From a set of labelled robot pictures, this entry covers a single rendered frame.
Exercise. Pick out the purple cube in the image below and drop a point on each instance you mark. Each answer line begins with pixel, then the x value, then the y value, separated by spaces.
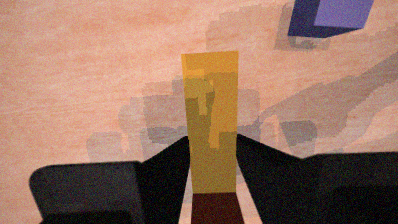
pixel 328 18

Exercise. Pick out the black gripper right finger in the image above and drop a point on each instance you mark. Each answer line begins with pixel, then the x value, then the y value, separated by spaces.
pixel 287 189

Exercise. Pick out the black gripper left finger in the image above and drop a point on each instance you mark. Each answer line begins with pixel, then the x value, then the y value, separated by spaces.
pixel 151 191

